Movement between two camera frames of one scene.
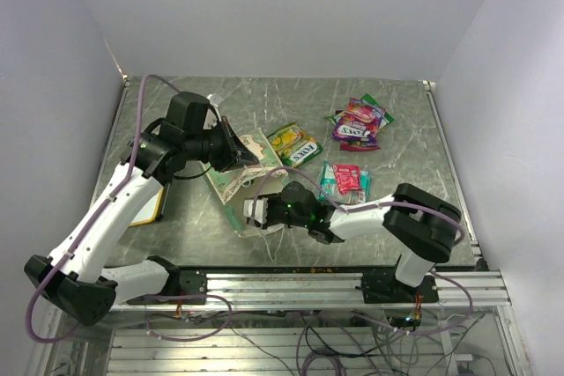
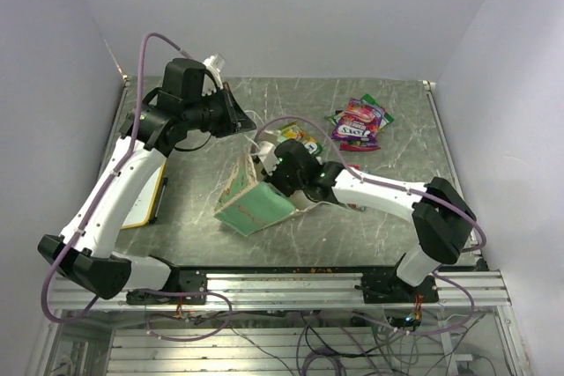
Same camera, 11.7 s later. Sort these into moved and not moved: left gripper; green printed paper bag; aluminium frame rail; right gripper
Moved: left gripper; right gripper; green printed paper bag
Not moved: aluminium frame rail
